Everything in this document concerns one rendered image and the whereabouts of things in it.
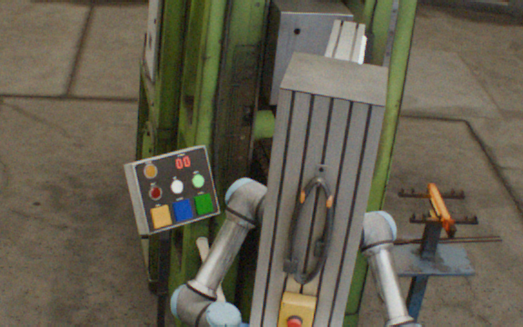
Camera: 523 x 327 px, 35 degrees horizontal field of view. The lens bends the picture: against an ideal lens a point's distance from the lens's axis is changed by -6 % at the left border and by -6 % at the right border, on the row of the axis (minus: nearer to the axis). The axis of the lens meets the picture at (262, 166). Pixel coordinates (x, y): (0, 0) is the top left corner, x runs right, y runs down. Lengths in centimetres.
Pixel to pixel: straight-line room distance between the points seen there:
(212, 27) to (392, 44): 79
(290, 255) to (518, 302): 302
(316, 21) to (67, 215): 238
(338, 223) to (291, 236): 12
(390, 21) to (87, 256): 222
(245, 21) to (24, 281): 200
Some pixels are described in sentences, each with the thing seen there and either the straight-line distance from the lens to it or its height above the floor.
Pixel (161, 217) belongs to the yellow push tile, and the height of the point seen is 101.
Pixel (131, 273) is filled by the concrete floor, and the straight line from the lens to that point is 476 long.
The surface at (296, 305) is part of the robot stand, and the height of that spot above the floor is 146.
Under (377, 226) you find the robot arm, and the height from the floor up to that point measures 129.
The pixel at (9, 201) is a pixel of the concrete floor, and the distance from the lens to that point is 539.
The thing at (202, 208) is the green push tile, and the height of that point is 100.
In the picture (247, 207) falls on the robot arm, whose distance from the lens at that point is 289.
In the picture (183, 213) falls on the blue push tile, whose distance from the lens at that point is 343.
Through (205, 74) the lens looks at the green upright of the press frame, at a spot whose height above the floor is 144.
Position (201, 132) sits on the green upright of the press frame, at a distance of 366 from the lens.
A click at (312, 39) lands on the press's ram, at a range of 344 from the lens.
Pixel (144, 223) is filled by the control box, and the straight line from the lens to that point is 337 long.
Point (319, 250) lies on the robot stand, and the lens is 219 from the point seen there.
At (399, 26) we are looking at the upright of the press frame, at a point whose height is 167.
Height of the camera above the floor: 283
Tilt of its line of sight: 29 degrees down
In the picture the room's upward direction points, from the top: 7 degrees clockwise
